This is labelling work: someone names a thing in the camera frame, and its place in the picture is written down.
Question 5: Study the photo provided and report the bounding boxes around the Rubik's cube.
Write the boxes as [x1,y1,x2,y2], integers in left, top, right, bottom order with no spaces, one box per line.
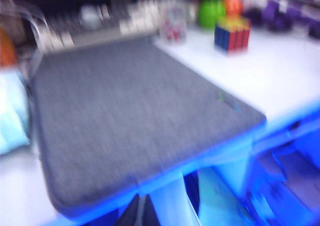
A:
[213,16,252,57]

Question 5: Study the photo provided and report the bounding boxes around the grey felt laptop sleeve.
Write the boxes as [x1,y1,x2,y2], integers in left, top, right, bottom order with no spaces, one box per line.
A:
[29,34,268,221]

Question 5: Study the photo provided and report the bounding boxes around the clear glass cup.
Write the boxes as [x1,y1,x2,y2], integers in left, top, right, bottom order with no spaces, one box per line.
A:
[158,0,189,44]

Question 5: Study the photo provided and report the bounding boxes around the white grey mechanical keyboard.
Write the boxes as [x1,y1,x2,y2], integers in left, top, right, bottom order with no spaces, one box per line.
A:
[39,0,199,52]

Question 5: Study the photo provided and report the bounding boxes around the green apple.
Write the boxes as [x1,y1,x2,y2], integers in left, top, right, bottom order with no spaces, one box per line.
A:
[198,0,227,30]

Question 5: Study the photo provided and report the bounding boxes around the orange round fruit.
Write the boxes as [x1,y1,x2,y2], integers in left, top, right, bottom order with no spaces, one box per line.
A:
[223,0,244,20]

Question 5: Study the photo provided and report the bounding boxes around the purple object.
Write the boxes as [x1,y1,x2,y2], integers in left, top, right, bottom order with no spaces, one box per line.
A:
[263,0,320,38]

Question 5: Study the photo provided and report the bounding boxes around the yellow plastic pineapple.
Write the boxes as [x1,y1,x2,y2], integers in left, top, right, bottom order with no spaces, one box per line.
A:
[0,27,19,67]

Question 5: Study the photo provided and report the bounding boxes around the white charger cable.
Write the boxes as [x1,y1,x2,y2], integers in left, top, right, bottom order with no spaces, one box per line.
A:
[13,0,52,62]

